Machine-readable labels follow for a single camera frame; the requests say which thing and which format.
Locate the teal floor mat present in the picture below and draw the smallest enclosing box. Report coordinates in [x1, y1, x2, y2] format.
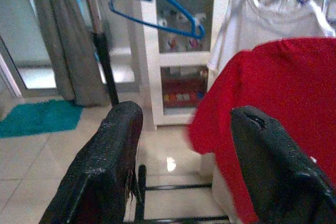
[0, 99, 85, 139]

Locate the red knit garment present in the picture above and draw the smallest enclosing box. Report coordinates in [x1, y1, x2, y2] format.
[186, 37, 336, 224]

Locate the white glass-door cabinet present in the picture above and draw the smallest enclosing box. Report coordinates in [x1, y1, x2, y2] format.
[125, 0, 336, 132]

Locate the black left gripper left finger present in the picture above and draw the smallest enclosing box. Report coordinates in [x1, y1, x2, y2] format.
[39, 100, 144, 224]

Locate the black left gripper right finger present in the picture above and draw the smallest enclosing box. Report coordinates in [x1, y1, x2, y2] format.
[230, 105, 336, 224]

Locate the metal clothes rack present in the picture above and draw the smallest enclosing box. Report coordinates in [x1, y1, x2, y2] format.
[78, 0, 233, 224]

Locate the aluminium sliding glass door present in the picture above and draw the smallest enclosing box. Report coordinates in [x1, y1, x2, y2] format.
[0, 0, 62, 98]

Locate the red printed box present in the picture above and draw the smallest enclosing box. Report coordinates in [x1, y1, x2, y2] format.
[162, 77, 209, 109]

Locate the grey curtain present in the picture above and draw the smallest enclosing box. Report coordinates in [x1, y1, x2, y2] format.
[31, 0, 111, 107]

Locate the blue plastic hanger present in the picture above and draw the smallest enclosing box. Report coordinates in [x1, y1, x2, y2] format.
[108, 0, 207, 40]

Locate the plain white t-shirt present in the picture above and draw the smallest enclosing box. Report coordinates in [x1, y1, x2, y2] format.
[208, 0, 333, 224]

